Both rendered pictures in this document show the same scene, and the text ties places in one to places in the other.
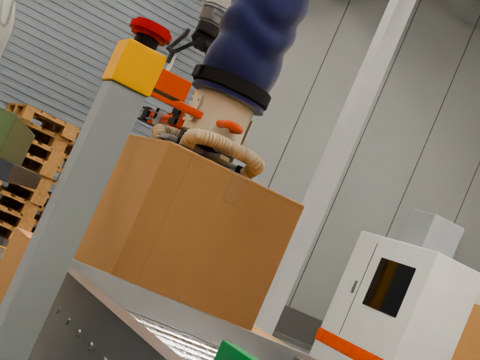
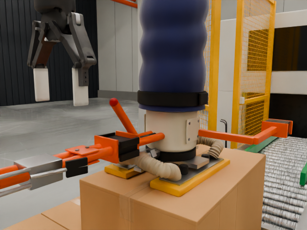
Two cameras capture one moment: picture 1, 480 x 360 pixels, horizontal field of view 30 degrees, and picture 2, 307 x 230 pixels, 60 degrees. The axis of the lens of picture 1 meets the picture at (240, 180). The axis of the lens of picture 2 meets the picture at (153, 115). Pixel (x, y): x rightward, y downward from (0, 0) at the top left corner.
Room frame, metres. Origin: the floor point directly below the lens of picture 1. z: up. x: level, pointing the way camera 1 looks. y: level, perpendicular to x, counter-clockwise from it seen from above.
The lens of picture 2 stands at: (2.98, 0.85, 1.26)
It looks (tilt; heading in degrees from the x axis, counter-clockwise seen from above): 9 degrees down; 240
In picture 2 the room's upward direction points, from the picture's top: straight up
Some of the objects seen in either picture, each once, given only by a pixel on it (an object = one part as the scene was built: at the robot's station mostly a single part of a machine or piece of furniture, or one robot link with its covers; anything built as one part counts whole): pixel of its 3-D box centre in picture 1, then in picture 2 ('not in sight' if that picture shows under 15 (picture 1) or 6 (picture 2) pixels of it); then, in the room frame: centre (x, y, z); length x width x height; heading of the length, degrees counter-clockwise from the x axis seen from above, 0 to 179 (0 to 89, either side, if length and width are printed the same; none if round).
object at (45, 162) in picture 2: (165, 121); (39, 170); (2.93, 0.30, 1.07); 0.07 x 0.07 x 0.04; 22
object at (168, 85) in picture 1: (167, 84); (277, 128); (2.13, 0.25, 1.07); 0.09 x 0.08 x 0.05; 112
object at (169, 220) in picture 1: (166, 231); (183, 217); (2.45, 0.13, 0.75); 0.60 x 0.40 x 0.40; 24
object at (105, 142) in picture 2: (187, 122); (117, 145); (2.73, 0.22, 1.08); 0.10 x 0.08 x 0.06; 112
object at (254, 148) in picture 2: not in sight; (259, 141); (0.81, -0.85, 0.60); 1.60 x 0.11 x 0.09; 23
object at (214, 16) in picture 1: (213, 16); not in sight; (2.88, 0.29, 1.45); 0.09 x 0.09 x 0.06
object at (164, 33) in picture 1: (148, 36); not in sight; (1.39, 0.22, 1.02); 0.07 x 0.07 x 0.04
